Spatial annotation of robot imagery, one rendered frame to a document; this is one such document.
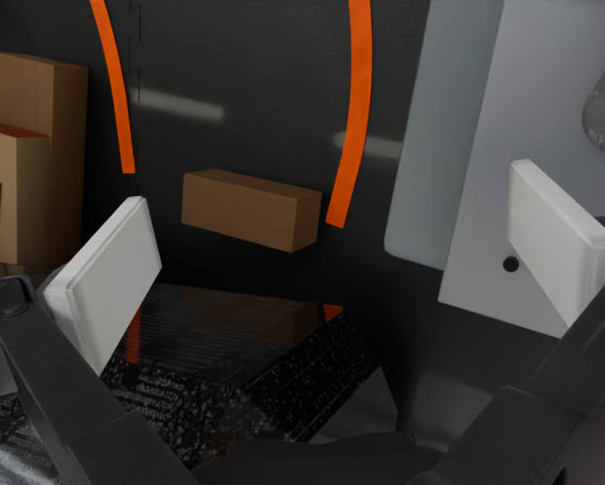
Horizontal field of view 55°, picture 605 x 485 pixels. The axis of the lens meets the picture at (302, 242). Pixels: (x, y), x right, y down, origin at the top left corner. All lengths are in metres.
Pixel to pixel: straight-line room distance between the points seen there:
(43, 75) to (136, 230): 1.49
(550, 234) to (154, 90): 1.44
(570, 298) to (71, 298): 0.13
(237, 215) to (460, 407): 0.64
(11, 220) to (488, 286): 1.47
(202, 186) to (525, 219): 1.17
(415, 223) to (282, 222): 0.84
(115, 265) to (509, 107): 0.21
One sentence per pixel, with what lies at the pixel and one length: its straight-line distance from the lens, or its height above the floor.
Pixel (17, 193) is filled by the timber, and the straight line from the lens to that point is 1.66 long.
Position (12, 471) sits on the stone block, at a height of 0.76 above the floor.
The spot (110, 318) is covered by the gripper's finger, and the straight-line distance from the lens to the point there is 0.18.
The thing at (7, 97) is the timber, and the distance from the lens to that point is 1.81.
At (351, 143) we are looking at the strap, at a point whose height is 0.02.
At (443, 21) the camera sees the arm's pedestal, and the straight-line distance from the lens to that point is 0.40.
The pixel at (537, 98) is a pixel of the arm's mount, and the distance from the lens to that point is 0.32.
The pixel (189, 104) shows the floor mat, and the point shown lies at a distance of 1.50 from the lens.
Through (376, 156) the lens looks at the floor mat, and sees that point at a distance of 1.26.
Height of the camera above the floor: 1.18
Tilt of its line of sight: 59 degrees down
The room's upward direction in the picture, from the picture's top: 113 degrees counter-clockwise
